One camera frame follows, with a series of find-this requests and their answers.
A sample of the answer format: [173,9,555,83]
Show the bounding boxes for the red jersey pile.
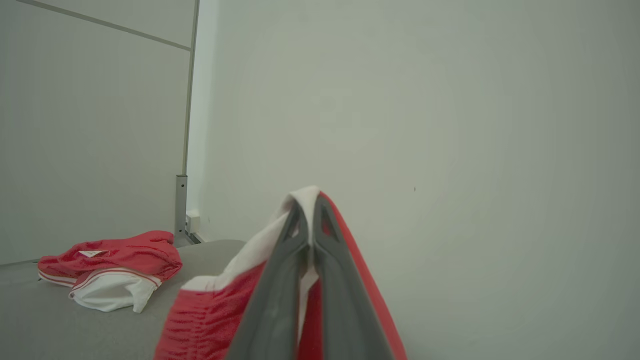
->
[154,186,408,360]

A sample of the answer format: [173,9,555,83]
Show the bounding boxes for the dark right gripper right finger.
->
[312,195,397,360]

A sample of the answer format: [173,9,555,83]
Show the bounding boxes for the red white jersey shirt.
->
[37,230,183,313]

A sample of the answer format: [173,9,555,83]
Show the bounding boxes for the grey metal post bracket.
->
[173,174,202,247]

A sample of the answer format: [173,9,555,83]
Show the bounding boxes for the grey fabric sofa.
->
[0,239,251,360]

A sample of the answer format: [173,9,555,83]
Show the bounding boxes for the white partition panel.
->
[0,0,201,266]

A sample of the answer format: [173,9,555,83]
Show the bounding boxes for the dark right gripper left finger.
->
[225,201,312,360]

